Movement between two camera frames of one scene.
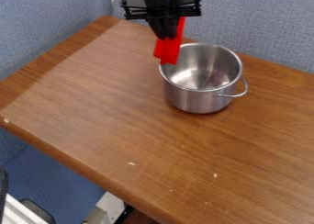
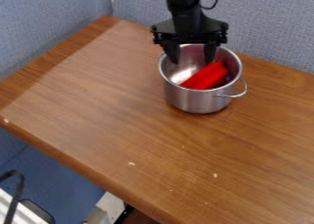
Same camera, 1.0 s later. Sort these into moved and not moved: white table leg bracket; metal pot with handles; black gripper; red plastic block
Moved: black gripper; red plastic block
Not moved: white table leg bracket; metal pot with handles
